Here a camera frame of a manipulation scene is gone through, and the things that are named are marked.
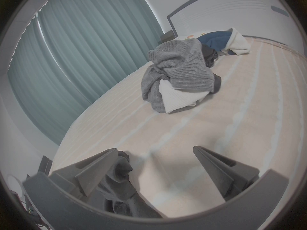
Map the black T-shirt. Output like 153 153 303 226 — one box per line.
90 150 164 219

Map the bed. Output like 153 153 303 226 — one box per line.
51 0 306 219

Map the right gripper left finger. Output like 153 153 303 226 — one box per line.
49 148 118 198

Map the blue-green curtain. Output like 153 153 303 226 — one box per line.
7 16 93 146
37 0 166 104

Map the white printed pillow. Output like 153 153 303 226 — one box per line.
174 33 209 41

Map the pile of clothes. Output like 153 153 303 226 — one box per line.
141 27 251 114

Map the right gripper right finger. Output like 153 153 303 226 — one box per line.
193 146 260 199

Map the grey bedside table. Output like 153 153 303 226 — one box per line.
159 30 177 44

